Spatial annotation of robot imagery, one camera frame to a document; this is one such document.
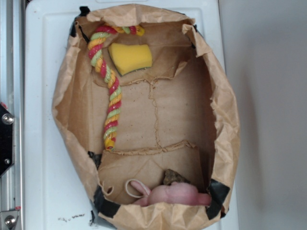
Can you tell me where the multicolored twisted rope toy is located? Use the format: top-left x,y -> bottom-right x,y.
87,24 -> 145,151

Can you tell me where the brown paper bag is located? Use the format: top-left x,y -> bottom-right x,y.
52,4 -> 240,230

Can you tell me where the yellow green-backed sponge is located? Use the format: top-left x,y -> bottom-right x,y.
108,43 -> 153,75

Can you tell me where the brown rock-like lump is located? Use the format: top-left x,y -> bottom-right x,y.
163,169 -> 190,185

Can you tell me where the pink plush bunny toy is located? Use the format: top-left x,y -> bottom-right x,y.
125,179 -> 212,207

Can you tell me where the black metal bracket with bolts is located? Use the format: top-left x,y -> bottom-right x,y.
0,102 -> 15,177

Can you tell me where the silver aluminium frame rail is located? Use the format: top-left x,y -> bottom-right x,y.
0,0 -> 24,230

